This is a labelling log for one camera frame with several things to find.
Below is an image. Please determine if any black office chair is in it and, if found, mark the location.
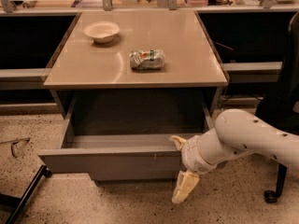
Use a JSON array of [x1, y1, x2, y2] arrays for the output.
[[254, 11, 299, 203]]

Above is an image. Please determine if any crumpled chip bag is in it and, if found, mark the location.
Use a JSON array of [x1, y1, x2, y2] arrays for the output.
[[130, 49, 164, 70]]

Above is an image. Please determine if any grey top drawer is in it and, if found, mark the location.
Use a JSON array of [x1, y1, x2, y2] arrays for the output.
[[37, 93, 219, 182]]

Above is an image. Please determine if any grey drawer cabinet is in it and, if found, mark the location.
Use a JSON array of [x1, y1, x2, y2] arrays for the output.
[[42, 8, 228, 187]]

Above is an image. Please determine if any thin cable on floor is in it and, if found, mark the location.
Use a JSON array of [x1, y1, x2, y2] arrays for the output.
[[0, 136, 31, 159]]

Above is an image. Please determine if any white paper bowl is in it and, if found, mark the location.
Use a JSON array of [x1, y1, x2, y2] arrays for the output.
[[83, 21, 120, 44]]

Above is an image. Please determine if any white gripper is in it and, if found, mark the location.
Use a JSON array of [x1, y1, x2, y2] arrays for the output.
[[170, 134, 226, 203]]

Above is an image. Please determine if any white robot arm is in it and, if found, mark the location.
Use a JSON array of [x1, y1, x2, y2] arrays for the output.
[[171, 109, 299, 203]]

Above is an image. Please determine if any black metal stand leg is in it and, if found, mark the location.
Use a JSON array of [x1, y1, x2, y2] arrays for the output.
[[0, 165, 51, 224]]

